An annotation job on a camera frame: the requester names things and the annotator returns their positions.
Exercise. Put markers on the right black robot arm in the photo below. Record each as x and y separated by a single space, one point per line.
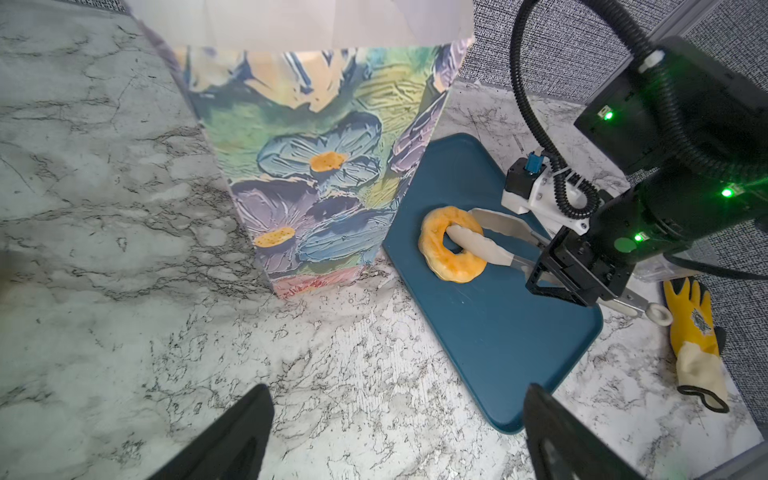
700 127

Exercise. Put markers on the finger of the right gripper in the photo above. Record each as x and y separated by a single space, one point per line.
548 285

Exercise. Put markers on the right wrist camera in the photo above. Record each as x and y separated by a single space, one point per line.
530 187

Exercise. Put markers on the fake ring donut bread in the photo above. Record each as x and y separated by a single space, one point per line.
458 268

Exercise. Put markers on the cream serving tongs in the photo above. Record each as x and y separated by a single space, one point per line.
628 303

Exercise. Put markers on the yellow work glove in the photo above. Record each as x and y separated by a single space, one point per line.
696 343

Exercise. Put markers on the teal rectangular tray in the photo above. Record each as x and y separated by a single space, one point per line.
499 336

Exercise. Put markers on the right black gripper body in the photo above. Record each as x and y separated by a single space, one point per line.
625 232

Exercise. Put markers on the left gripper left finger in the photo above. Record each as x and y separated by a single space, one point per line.
232 447

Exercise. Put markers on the white floral paper bag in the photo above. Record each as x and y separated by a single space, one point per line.
318 112

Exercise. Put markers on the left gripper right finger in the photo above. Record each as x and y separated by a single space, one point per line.
561 447

